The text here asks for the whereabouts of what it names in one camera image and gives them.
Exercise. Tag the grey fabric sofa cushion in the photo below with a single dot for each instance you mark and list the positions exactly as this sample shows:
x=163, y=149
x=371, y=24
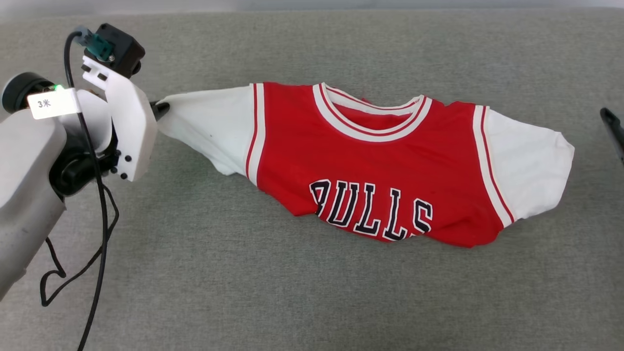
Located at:
x=312, y=292

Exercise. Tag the white paper label tag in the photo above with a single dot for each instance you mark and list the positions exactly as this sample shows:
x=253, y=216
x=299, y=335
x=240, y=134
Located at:
x=51, y=103

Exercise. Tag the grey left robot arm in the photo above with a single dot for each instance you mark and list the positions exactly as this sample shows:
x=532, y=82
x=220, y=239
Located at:
x=24, y=195

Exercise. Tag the red white Bulls jersey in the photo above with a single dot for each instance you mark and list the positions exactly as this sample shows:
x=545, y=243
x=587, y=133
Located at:
x=370, y=161

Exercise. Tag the teal left camera connector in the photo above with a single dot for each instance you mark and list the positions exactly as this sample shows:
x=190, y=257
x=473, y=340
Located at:
x=95, y=44

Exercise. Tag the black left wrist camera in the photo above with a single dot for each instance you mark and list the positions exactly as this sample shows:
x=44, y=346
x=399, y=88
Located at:
x=122, y=48

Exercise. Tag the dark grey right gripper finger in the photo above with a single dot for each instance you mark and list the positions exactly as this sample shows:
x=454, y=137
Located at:
x=615, y=131

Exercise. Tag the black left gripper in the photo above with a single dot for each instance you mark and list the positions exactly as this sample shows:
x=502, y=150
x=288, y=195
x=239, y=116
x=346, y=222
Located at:
x=78, y=165

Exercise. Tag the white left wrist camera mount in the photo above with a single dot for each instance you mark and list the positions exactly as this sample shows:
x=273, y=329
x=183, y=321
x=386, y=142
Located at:
x=129, y=131

